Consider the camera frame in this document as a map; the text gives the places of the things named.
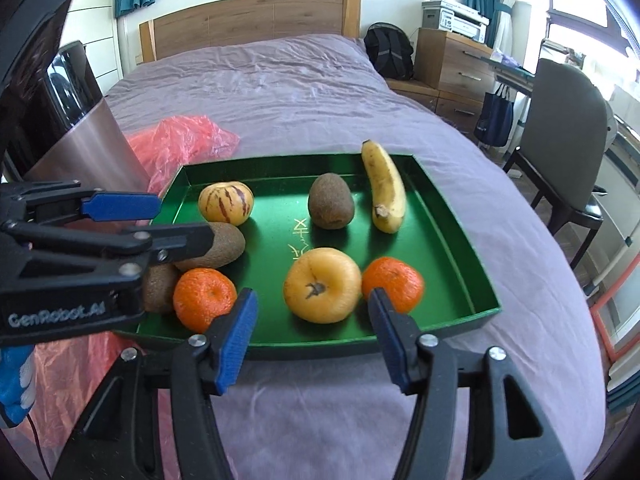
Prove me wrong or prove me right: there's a white printer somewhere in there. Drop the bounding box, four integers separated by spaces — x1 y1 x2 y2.
421 0 490 43

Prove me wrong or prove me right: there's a purple bed sheet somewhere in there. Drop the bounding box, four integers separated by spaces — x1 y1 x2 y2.
102 34 608 480

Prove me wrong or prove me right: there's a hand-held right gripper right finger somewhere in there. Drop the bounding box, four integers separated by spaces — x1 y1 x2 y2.
368 287 576 480

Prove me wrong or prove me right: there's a green tray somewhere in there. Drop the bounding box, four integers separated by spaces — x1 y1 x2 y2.
112 151 502 361

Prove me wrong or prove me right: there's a black backpack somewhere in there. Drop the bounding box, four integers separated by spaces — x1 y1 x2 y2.
363 22 415 81

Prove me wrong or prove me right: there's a glass desk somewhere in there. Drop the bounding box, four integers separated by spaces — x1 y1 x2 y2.
480 40 551 96

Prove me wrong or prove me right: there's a black glossy object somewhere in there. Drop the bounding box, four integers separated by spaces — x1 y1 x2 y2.
0 0 104 181

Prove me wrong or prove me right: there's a striped yellow pepino melon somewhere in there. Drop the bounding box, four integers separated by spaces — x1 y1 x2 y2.
198 181 255 224

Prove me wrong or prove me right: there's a person's left hand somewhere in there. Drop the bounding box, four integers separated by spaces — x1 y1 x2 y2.
0 345 37 428

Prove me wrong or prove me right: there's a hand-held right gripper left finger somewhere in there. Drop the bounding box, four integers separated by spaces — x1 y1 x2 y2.
75 287 259 480

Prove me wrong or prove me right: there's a pink plastic bag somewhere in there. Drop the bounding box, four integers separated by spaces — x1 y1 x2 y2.
10 114 242 480

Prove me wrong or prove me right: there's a grey chair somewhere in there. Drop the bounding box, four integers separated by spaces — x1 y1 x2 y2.
502 57 621 271

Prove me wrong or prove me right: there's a wooden drawer cabinet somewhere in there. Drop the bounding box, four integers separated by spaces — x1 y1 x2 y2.
385 27 496 133

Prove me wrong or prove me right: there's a white wardrobe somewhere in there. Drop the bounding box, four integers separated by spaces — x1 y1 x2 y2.
37 0 123 96

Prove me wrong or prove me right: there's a dark blue tote bag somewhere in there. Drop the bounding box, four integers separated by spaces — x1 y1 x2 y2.
474 84 516 148

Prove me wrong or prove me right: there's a large brown kiwi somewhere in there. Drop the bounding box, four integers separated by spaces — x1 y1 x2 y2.
307 172 356 231

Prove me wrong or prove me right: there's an orange mandarin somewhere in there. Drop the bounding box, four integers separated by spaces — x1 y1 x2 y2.
173 268 238 334
361 257 426 314

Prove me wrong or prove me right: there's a yellow banana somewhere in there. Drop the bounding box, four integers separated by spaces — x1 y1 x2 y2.
361 140 407 234

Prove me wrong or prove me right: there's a yellow orange with stem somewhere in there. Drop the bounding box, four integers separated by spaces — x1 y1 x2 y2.
283 247 362 324

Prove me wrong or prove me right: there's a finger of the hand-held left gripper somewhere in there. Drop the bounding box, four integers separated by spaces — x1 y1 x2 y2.
0 220 216 286
0 180 163 231

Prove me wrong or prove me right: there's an orange framed panel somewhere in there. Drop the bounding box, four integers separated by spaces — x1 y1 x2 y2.
590 260 640 361

